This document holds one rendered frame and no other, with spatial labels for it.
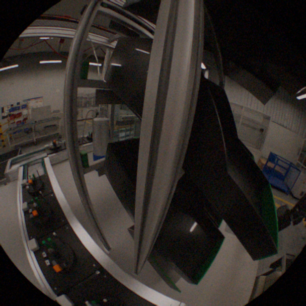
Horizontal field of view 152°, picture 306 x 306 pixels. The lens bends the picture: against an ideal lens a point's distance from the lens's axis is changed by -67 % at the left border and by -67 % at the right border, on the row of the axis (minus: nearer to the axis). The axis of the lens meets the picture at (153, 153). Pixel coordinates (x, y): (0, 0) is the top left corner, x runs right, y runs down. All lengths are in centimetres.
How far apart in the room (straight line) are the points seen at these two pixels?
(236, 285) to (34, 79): 1134
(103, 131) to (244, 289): 131
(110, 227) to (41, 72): 1070
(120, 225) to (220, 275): 58
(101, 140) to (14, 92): 1041
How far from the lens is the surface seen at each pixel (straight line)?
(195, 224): 27
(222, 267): 71
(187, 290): 62
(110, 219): 68
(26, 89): 1074
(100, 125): 86
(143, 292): 48
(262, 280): 98
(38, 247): 60
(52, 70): 1084
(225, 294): 71
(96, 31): 128
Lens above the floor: 143
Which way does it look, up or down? 24 degrees down
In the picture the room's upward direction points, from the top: 8 degrees clockwise
